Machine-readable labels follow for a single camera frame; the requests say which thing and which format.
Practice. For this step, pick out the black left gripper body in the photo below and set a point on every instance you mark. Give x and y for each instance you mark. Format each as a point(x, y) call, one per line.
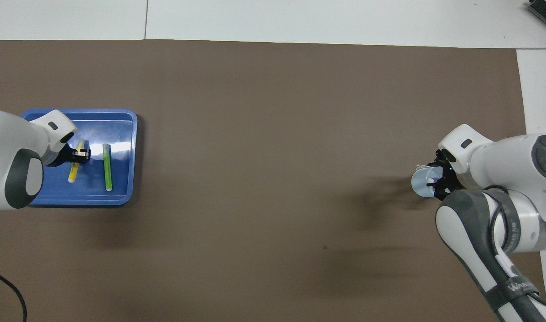
point(66, 156)

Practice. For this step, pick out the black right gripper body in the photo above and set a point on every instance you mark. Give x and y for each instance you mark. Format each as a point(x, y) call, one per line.
point(449, 176)

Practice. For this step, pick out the purple pen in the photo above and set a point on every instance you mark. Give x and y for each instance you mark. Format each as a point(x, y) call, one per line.
point(431, 181)

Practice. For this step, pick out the yellow pen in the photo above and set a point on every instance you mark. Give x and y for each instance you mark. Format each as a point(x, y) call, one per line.
point(72, 174)

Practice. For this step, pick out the green pen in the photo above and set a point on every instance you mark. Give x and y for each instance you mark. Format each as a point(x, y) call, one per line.
point(107, 172)

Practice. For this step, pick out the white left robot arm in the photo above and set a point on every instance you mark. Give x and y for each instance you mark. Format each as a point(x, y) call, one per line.
point(13, 147)

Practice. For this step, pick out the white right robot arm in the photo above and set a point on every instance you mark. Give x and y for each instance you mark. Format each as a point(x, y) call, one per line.
point(510, 165)

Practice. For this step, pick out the blue plastic tray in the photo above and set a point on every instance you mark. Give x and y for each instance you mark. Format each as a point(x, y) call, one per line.
point(120, 129)

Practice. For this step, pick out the clear tape piece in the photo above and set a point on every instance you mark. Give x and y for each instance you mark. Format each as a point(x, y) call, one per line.
point(421, 167)

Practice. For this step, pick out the translucent blue pen cup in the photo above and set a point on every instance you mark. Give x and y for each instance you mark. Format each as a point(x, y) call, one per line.
point(419, 183)

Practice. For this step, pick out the brown table mat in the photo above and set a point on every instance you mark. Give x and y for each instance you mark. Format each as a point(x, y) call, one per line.
point(272, 112)

